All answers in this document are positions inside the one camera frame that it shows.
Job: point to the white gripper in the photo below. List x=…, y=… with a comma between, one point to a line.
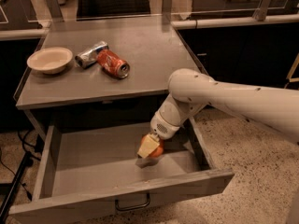
x=163, y=126

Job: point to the orange fruit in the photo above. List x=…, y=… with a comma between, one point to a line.
x=156, y=151

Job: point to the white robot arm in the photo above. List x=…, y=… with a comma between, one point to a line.
x=250, y=131

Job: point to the grey open top drawer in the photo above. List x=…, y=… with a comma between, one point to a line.
x=82, y=173

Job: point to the red soda can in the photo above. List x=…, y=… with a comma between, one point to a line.
x=113, y=64

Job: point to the grey cabinet counter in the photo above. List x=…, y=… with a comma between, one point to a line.
x=152, y=49

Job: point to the silver blue soda can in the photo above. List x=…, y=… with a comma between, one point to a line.
x=88, y=57

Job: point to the black stand leg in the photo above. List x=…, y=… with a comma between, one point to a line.
x=12, y=187

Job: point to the white bowl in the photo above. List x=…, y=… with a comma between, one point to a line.
x=50, y=61

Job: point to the metal drawer handle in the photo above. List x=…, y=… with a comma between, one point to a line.
x=132, y=202

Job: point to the white horizontal rail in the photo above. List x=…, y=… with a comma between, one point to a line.
x=179, y=25

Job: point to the wheeled cart frame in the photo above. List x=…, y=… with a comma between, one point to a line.
x=290, y=78

